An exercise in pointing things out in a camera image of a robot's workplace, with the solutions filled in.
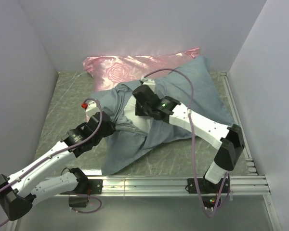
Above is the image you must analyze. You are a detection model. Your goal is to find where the aluminium front frame rail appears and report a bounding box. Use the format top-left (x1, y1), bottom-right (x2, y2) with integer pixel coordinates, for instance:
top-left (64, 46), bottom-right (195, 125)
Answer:
top-left (88, 175), bottom-right (271, 197)

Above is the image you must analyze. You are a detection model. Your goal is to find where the blue-grey pillowcase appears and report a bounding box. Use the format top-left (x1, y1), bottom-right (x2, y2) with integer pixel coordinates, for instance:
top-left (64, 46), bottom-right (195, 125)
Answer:
top-left (91, 56), bottom-right (235, 175)

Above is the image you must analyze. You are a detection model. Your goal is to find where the pink rose satin pillow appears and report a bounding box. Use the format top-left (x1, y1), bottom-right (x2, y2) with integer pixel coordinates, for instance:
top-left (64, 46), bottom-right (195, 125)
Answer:
top-left (83, 47), bottom-right (200, 91)

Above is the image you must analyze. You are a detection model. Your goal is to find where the black right controller box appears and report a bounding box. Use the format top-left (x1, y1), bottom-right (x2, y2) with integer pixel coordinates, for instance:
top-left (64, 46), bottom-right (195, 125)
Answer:
top-left (201, 195), bottom-right (223, 209)

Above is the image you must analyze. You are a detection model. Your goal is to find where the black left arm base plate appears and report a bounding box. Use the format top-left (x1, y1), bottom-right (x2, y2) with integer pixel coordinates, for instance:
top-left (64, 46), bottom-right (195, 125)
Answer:
top-left (84, 179), bottom-right (103, 195)

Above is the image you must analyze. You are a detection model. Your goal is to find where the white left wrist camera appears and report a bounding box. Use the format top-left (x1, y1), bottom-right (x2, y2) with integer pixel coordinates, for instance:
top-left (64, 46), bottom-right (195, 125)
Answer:
top-left (81, 100), bottom-right (100, 122)

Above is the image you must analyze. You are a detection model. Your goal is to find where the black controller box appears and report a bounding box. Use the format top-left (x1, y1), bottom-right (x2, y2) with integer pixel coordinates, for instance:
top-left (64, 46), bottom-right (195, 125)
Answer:
top-left (68, 196), bottom-right (89, 208)
top-left (201, 195), bottom-right (223, 209)

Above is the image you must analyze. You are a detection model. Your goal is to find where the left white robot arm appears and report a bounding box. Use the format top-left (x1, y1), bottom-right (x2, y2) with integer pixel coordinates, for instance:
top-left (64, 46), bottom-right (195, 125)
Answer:
top-left (0, 112), bottom-right (115, 221)

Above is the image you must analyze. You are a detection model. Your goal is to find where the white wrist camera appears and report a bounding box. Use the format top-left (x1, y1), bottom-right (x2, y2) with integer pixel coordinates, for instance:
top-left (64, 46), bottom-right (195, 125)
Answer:
top-left (81, 100), bottom-right (100, 122)
top-left (140, 77), bottom-right (156, 92)

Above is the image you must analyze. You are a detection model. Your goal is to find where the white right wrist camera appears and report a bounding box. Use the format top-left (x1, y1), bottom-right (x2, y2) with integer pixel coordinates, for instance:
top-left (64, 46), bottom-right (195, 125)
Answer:
top-left (140, 77), bottom-right (156, 92)

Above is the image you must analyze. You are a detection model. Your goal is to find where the white pillow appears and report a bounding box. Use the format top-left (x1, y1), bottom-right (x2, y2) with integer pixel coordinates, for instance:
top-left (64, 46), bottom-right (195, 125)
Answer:
top-left (123, 96), bottom-right (151, 134)

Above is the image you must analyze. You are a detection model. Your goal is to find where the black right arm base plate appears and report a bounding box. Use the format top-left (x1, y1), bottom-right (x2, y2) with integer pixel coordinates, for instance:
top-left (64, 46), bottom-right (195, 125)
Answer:
top-left (187, 177), bottom-right (229, 195)

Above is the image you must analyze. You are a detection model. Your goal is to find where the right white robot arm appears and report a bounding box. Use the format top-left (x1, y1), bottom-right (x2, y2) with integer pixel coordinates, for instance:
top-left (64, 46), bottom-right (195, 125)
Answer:
top-left (132, 84), bottom-right (245, 193)

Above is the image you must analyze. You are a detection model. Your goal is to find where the black left controller box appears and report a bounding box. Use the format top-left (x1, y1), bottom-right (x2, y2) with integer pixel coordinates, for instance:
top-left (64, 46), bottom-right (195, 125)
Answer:
top-left (68, 196), bottom-right (89, 208)

